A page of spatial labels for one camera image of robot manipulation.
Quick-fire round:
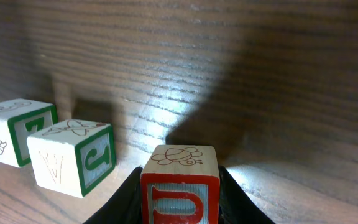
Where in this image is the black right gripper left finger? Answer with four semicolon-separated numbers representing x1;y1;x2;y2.
84;167;142;224

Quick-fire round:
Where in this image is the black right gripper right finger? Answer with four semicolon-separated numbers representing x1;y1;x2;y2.
218;166;274;224

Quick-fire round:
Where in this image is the red U wooden block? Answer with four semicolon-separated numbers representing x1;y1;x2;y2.
140;145;220;224

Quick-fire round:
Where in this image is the green duck wooden block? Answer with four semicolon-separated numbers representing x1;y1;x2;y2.
0;98;58;167

